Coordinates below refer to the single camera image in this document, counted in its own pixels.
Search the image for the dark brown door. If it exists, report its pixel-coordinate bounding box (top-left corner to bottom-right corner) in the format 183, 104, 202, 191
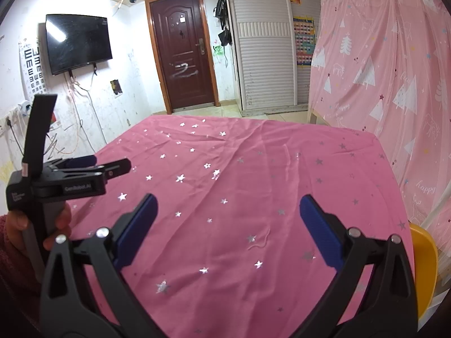
145, 0, 221, 113

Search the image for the white power strip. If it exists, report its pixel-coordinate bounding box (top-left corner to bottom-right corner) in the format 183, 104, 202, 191
0, 111, 20, 132

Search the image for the white louvered wardrobe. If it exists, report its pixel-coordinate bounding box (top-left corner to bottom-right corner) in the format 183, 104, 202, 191
224, 0, 344, 111

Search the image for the white cable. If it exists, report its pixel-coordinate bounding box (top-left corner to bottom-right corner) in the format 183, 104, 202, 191
68, 75, 106, 145

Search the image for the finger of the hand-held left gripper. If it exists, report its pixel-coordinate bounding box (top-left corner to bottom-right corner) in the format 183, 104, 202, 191
46, 158, 132, 184
48, 154, 97, 169

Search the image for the eye chart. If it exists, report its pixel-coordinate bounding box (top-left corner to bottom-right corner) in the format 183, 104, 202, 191
19, 40, 48, 101

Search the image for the wall-mounted black television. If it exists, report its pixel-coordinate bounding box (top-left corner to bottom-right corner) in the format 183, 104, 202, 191
46, 14, 113, 75

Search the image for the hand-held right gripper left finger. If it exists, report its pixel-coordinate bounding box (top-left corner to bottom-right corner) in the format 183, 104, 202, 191
39, 194, 166, 338

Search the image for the white chair with yellow seat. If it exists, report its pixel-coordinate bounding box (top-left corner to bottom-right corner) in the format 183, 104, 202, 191
409, 183, 451, 319

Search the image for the pink star tablecloth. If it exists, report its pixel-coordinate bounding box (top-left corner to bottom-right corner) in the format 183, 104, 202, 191
67, 114, 418, 338

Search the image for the colourful grid wall poster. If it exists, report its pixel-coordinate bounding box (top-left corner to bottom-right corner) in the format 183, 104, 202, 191
293, 15, 316, 66

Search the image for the bed with pink cover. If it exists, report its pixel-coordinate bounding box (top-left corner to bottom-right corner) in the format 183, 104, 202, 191
306, 0, 451, 250

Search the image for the person's left hand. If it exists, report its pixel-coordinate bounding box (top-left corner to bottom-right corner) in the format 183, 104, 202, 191
3, 204, 73, 255

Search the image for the black cable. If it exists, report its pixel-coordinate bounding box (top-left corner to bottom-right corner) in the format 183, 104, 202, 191
6, 123, 27, 156

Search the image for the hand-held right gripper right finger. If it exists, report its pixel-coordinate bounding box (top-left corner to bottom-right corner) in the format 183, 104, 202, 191
299, 194, 418, 338

